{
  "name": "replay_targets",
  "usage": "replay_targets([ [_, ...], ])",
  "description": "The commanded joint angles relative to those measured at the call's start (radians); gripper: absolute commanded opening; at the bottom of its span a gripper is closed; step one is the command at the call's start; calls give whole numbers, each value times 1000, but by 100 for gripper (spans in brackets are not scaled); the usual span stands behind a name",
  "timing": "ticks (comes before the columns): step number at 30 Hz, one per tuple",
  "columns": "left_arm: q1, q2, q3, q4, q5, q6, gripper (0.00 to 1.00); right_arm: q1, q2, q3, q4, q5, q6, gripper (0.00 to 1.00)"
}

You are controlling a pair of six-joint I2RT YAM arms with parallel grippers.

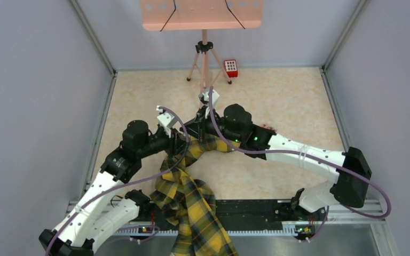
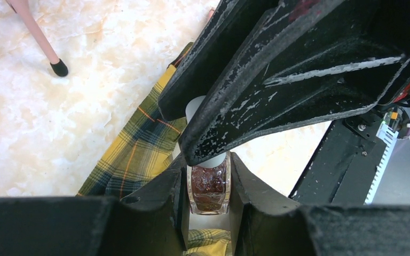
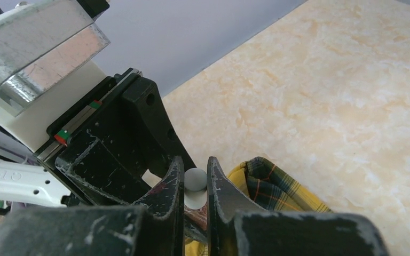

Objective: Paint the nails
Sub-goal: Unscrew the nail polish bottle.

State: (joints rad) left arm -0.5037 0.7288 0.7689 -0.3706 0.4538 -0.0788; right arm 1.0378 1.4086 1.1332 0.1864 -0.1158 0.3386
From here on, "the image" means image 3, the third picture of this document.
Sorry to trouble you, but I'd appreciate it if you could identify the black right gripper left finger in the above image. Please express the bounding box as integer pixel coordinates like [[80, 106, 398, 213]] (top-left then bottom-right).
[[0, 156, 185, 255]]

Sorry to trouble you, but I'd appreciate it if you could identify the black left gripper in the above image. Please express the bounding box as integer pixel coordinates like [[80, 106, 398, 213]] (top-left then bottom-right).
[[35, 68, 196, 205]]

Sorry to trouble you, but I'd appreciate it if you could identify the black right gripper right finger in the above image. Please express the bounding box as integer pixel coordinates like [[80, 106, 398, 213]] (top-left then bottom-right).
[[207, 156, 389, 255]]

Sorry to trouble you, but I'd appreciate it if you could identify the nail polish bottle white cap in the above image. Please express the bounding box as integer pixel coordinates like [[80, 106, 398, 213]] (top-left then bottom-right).
[[183, 167, 209, 230]]

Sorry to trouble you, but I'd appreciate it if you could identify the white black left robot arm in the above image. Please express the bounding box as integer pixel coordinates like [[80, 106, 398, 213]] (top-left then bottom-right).
[[0, 68, 195, 206]]

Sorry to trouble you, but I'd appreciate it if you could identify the yellow plaid shirt sleeve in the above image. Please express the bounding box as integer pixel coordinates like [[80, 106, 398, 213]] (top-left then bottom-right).
[[185, 156, 333, 256]]

